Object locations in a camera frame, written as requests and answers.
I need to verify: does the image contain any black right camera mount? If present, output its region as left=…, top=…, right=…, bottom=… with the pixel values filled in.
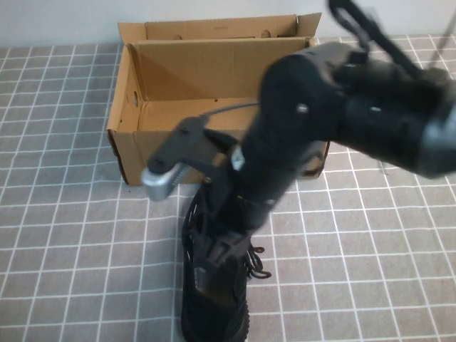
left=147, top=116, right=238, bottom=186

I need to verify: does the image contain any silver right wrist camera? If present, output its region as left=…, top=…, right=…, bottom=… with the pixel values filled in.
left=141, top=165, right=187, bottom=203

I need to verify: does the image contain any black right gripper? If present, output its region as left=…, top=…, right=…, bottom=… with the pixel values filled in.
left=192, top=185, right=258, bottom=298

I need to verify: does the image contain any black mesh sneaker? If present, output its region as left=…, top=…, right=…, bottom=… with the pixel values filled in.
left=180, top=183, right=272, bottom=342

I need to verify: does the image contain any grey white-checked tablecloth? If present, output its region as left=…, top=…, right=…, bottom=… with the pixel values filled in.
left=0, top=31, right=456, bottom=342

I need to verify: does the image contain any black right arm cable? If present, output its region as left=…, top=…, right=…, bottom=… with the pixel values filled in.
left=201, top=0, right=423, bottom=119

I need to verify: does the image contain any brown cardboard shoe box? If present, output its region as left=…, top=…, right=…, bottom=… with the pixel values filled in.
left=106, top=12, right=334, bottom=187

